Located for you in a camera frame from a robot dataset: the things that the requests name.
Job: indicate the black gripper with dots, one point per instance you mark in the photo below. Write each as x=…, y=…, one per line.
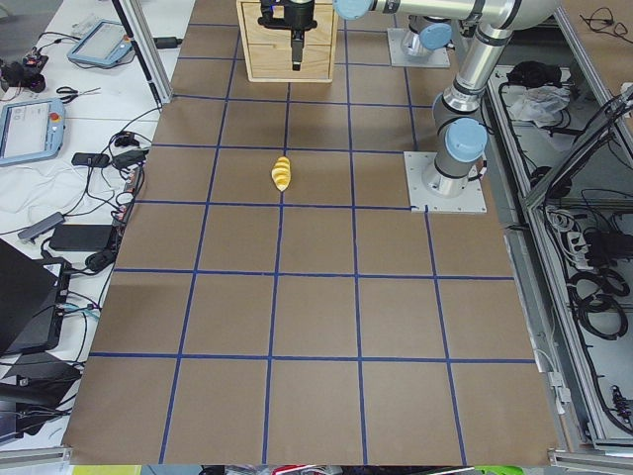
x=302, y=14

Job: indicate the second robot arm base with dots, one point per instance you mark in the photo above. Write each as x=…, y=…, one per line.
x=425, y=35

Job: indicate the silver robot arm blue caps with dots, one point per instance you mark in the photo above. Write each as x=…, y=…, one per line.
x=463, y=138

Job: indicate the wooden drawer cabinet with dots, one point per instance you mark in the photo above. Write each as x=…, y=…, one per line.
x=273, y=62

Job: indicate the yellow toy croissant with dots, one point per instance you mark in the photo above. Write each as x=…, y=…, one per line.
x=281, y=173

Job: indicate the far blue teach pendant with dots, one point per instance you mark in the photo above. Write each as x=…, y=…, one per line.
x=105, y=45

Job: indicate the blue teach pendant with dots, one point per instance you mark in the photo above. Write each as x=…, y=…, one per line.
x=31, y=131
x=105, y=45

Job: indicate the black cloth bundle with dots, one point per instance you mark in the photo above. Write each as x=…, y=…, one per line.
x=535, y=74

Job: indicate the black phone device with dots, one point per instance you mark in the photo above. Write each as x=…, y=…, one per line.
x=91, y=159

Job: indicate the crumpled white cloth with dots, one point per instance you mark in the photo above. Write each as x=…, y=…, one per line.
x=543, y=105

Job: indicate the near blue teach pendant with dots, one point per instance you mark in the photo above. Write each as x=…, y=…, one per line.
x=31, y=131

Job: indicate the black power brick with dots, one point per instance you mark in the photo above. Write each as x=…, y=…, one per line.
x=70, y=237

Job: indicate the grey usb hub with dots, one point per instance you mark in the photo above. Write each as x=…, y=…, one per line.
x=41, y=227

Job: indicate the white power strip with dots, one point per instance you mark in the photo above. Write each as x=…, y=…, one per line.
x=578, y=250

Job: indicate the black laptop computer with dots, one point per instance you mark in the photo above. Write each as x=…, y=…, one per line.
x=32, y=294

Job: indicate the black handled scissors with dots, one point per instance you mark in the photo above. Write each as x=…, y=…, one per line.
x=68, y=94

